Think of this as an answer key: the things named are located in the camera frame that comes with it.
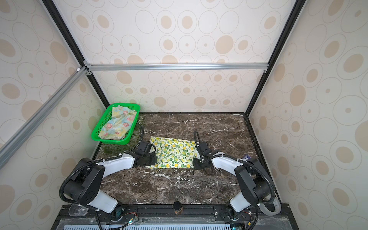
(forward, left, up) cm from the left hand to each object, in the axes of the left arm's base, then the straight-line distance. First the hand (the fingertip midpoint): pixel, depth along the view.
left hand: (160, 158), depth 92 cm
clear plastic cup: (-30, +39, 0) cm, 49 cm away
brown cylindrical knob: (-29, -13, +9) cm, 33 cm away
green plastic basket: (+30, +45, +4) cm, 54 cm away
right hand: (-4, -23, -2) cm, 24 cm away
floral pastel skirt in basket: (+24, +36, 0) cm, 43 cm away
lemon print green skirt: (+4, -9, -1) cm, 10 cm away
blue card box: (+2, -57, -2) cm, 57 cm away
